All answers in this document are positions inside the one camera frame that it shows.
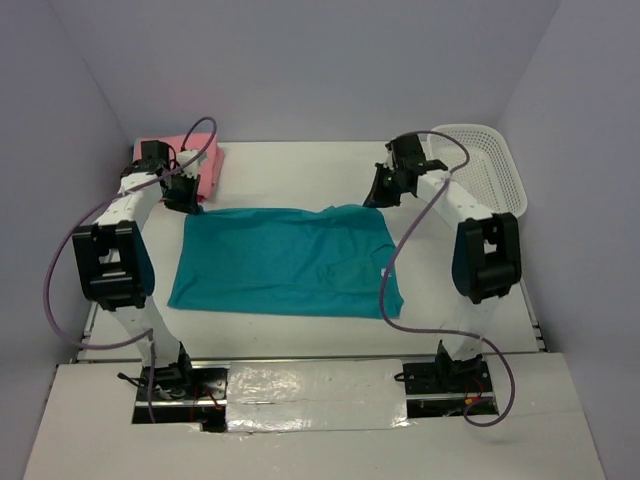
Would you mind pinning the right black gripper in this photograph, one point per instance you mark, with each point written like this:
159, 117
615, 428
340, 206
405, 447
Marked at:
378, 199

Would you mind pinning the teal blue t shirt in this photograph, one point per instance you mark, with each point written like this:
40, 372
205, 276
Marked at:
283, 261

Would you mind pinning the pink t shirt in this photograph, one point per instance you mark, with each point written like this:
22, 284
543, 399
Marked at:
210, 167

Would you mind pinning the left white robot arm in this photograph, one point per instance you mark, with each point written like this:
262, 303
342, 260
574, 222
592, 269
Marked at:
115, 268

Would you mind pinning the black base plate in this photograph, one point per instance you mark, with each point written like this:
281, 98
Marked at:
203, 404
439, 388

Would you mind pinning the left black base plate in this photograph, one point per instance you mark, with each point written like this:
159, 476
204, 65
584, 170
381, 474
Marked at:
203, 404

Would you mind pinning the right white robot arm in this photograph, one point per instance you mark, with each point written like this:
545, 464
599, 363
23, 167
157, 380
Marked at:
486, 259

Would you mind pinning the silver tape patch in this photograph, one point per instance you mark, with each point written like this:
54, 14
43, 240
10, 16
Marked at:
331, 395

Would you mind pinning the white plastic laundry basket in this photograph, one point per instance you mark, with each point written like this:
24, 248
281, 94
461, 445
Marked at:
490, 175

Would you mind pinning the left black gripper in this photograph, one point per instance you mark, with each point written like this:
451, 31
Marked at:
189, 205

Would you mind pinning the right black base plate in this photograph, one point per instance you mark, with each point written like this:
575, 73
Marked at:
439, 388

